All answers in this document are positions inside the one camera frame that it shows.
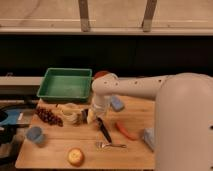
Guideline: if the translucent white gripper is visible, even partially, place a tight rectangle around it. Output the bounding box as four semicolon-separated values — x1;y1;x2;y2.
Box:
87;94;110;124

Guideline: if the black handled brush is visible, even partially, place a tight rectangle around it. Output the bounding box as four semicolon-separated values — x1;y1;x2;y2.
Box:
79;108;113;144

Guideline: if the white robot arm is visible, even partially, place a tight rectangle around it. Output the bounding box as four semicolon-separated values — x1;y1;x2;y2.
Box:
92;71;213;171

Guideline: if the green plastic tray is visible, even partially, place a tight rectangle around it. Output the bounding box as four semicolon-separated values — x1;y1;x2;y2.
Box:
37;68;92;102

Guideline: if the blue sponge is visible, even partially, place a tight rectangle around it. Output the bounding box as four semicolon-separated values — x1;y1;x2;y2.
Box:
110;96;124;112

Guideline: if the orange bowl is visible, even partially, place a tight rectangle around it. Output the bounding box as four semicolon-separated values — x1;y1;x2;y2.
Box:
94;71;110;79

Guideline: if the cream toy banana bunch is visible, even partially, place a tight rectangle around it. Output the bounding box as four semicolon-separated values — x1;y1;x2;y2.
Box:
56;103;84;124

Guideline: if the metal fork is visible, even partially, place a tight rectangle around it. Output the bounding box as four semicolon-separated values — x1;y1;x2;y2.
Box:
95;142;127;148

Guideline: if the wooden board table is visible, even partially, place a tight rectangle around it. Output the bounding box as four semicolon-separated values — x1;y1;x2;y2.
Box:
15;96;154;170

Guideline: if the bunch of dark grapes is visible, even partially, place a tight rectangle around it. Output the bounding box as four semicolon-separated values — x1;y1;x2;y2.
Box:
36;107;63;127

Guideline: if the light blue cup lying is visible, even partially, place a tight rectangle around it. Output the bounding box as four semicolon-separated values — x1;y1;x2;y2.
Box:
143;128;155;150

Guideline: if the yellow apple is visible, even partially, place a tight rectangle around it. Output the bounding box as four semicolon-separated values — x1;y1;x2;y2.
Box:
68;148;84;167

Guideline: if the blue plastic cup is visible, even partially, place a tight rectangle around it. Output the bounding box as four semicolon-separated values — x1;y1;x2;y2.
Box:
26;126;44;144

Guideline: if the blue black equipment left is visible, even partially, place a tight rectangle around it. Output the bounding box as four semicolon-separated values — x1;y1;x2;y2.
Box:
0;104;35;146

